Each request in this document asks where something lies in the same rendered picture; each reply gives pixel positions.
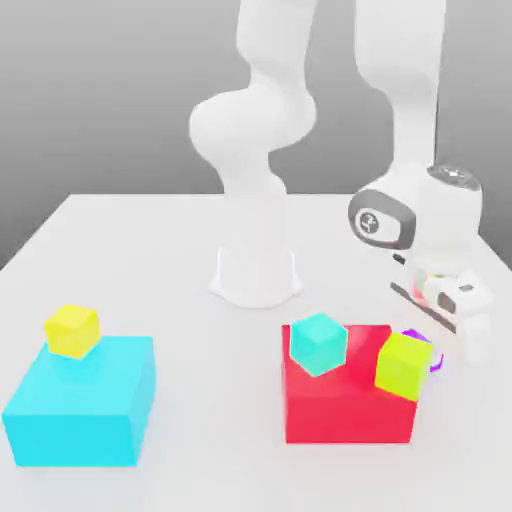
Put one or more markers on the small turquoise cube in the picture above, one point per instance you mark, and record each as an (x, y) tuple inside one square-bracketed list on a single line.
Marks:
[(318, 344)]

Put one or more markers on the small purple cube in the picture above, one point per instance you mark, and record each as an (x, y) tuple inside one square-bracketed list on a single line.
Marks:
[(416, 333)]

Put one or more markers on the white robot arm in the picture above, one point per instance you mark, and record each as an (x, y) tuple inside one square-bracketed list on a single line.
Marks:
[(250, 224)]

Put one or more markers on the large red box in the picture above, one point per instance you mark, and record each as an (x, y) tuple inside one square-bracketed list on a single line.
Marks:
[(344, 412)]

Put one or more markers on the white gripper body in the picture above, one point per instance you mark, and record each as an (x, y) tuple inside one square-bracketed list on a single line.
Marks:
[(424, 316)]

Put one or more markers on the small lime green cube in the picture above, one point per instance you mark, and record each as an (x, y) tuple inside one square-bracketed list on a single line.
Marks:
[(402, 366)]

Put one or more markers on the small yellow cube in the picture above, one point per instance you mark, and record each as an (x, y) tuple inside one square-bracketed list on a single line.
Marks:
[(72, 332)]

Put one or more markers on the large cyan box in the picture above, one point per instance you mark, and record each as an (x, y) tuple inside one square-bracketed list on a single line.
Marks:
[(76, 408)]

